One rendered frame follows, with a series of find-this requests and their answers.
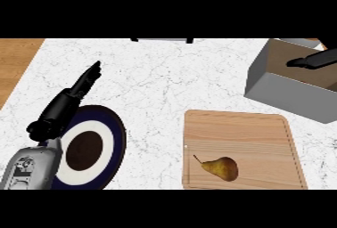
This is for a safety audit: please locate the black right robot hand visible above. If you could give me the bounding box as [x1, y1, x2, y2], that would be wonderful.
[283, 48, 337, 71]

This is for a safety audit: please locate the grey cardboard box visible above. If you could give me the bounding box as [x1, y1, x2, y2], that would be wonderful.
[244, 38, 337, 125]

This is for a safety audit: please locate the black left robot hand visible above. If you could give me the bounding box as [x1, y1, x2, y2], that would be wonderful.
[25, 60, 103, 143]

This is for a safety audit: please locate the wooden cutting board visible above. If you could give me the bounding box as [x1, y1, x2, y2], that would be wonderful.
[180, 109, 309, 191]

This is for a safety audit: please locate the dark blue and white plate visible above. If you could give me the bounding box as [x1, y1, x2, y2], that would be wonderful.
[51, 104, 128, 191]

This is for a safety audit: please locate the yellow-brown pear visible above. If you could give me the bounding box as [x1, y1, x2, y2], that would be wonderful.
[192, 154, 241, 183]

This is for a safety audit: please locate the black and grey appliance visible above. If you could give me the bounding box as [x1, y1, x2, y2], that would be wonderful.
[128, 38, 195, 45]

